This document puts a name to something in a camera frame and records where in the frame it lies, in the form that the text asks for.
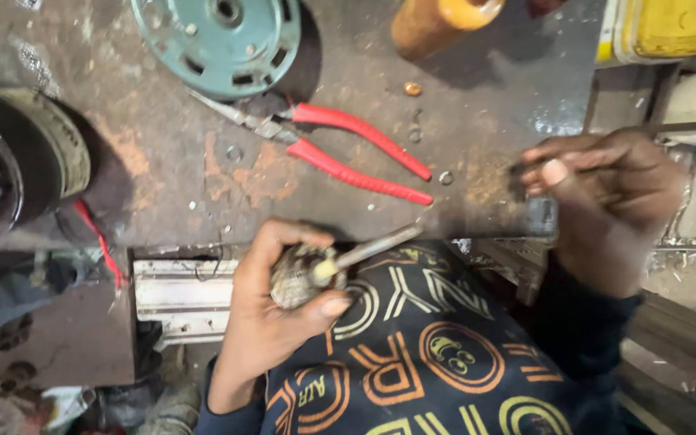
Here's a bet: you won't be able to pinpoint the yellow plastic container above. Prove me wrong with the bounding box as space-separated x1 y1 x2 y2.
594 0 696 66

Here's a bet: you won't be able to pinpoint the black motor stator housing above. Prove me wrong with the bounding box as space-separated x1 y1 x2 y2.
0 83 93 241

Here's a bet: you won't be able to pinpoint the person's left hand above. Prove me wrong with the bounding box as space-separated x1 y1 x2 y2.
221 219 353 371

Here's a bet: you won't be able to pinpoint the teal motor end cover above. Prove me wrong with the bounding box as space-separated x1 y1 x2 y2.
130 0 304 102

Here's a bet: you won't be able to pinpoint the person's right hand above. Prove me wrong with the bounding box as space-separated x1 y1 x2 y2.
519 128 688 298

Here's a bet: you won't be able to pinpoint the red handled pliers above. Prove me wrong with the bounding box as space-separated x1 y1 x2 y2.
184 86 435 207

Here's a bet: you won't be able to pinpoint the grey metal block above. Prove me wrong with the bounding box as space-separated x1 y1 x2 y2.
526 196 561 238

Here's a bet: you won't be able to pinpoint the dark printed shirt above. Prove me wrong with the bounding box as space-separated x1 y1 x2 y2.
194 240 645 435

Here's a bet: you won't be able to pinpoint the brown orange bottle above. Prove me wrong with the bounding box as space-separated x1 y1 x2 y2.
389 0 507 62

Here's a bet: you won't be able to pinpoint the motor rotor with steel shaft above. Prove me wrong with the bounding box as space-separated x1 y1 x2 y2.
269 222 425 311

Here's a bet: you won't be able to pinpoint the heap of scrap parts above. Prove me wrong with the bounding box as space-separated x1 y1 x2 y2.
0 314 204 435

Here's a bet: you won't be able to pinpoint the wooden plank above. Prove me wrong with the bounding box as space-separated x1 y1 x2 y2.
617 289 696 435

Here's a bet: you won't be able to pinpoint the white metal rail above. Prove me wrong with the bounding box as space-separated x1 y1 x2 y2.
133 259 241 346

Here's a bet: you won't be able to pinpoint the red wire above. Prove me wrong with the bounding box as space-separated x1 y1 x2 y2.
72 198 129 291

